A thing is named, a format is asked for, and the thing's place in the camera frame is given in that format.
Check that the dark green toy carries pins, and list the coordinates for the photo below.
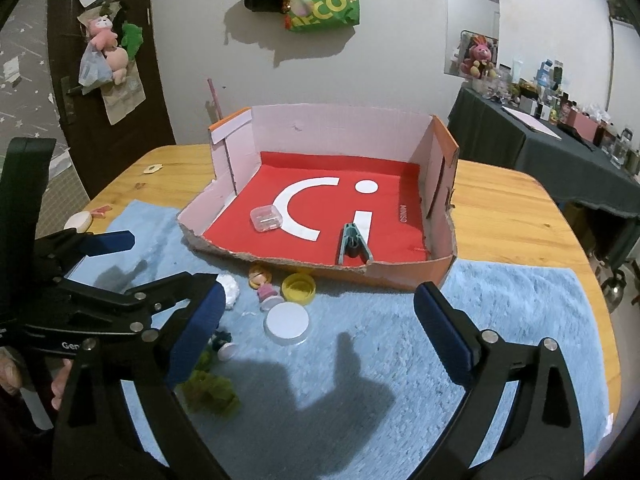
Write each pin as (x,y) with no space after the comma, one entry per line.
(205,362)

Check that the black-haired doll figure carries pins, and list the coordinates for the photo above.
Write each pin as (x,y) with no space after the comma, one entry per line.
(227,350)

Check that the pink bunny plush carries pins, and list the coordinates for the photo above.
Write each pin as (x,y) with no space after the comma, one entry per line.
(477,57)

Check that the small wooden token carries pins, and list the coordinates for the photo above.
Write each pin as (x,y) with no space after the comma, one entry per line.
(151,167)

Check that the clear plastic bag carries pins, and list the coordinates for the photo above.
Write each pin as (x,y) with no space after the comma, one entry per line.
(92,67)

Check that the pink box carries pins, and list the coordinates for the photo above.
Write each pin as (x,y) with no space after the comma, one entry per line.
(580,122)

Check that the brown paper bag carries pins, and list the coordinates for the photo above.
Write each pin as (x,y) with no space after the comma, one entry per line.
(122,102)

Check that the cardboard box with red lining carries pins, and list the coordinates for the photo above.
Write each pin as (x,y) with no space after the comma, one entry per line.
(350,205)

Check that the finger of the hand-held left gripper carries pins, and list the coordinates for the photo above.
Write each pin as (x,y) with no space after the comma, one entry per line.
(150,292)
(107,242)

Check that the dark brown door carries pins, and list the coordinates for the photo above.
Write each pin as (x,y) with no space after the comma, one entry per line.
(65,35)

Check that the cream plush toy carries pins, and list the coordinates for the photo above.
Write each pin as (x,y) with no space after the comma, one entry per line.
(117,62)

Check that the white oval case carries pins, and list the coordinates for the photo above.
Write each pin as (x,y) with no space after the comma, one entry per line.
(77,221)

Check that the small pink item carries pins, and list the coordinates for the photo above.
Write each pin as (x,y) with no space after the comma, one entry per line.
(102,211)

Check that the yellow bottle cap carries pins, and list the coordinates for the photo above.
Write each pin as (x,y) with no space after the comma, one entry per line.
(298,289)

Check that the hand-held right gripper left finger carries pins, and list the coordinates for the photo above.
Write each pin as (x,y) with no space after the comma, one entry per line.
(197,332)

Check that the table with dark cloth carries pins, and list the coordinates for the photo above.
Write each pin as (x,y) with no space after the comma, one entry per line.
(550,165)

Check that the teal clothespin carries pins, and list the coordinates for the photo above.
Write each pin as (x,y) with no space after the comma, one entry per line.
(354,245)

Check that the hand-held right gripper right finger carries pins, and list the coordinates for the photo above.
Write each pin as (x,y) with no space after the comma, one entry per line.
(445,335)

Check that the metal kettle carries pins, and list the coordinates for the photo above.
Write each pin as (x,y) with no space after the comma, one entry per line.
(612,287)

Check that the white round lid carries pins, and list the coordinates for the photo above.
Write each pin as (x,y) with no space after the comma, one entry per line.
(287,322)

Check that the yellow-green leafy toy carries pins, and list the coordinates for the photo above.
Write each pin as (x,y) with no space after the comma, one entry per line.
(215,392)

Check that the blonde girl doll figure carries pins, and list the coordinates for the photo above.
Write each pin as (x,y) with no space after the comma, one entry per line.
(267,290)

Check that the clear plastic case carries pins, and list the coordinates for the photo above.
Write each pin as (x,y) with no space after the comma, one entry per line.
(265,217)

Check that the pink stick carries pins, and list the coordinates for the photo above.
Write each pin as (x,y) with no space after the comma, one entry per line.
(216,97)

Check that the green plush toy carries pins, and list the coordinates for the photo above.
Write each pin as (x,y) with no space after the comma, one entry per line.
(132,37)

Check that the person's left hand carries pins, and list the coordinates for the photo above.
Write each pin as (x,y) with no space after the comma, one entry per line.
(60,385)

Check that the blue towel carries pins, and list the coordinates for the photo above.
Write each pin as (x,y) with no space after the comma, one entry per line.
(375,375)

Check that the pink plush toy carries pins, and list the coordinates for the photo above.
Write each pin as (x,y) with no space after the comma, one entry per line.
(102,32)

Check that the group of bottles and jars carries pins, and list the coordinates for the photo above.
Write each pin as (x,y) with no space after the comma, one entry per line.
(550,85)

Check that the white paper sheet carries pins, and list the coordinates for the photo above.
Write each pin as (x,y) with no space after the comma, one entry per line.
(530,120)

